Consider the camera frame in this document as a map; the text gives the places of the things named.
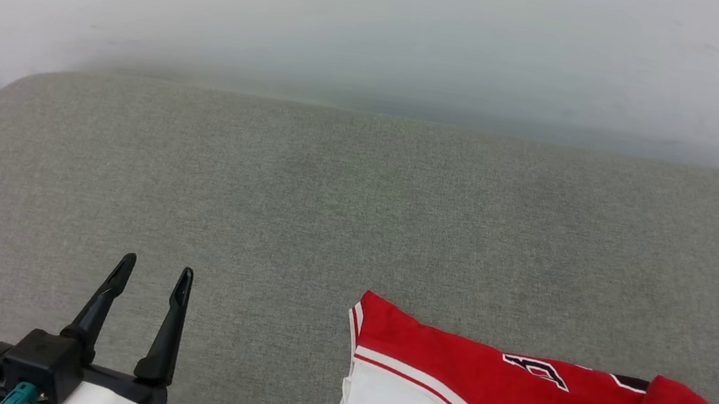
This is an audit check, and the red and white jersey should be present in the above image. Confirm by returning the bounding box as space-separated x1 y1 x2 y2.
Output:
319 286 719 404

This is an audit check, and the grey fabric sofa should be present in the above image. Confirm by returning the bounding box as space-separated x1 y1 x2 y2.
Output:
0 56 719 404

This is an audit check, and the teal connector left camera cable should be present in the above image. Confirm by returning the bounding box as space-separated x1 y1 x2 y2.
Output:
0 379 41 404

